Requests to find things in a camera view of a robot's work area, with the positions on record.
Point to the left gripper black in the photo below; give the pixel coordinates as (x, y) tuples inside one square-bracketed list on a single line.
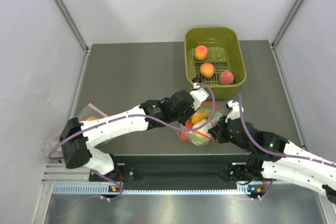
[(190, 110)]

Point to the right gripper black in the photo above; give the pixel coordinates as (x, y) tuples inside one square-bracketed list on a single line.
[(217, 132)]

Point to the fake orange yellow mango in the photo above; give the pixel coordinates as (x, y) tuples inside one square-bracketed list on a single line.
[(198, 117)]

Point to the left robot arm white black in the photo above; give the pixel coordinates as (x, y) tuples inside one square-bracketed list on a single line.
[(80, 139)]

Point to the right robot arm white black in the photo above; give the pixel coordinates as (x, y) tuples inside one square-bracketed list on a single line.
[(272, 156)]

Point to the dark fake plum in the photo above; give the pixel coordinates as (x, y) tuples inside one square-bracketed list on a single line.
[(197, 80)]

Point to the fake peach middle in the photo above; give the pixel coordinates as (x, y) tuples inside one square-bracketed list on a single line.
[(207, 70)]

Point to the fake peach pink right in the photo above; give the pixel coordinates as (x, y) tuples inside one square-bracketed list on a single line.
[(226, 78)]

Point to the fake peach back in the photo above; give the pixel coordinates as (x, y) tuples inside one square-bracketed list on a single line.
[(200, 52)]

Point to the olive green plastic basin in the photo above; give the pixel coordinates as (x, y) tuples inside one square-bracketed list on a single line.
[(224, 53)]

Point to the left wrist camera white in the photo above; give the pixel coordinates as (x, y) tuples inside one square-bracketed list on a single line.
[(199, 95)]

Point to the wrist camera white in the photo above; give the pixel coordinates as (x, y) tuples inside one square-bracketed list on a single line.
[(199, 95), (234, 110)]

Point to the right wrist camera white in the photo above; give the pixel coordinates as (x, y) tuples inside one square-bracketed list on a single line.
[(234, 110)]

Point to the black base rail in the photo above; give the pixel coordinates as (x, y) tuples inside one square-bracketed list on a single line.
[(178, 172)]

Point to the grey slotted cable duct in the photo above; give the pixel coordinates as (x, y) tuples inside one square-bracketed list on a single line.
[(105, 189)]

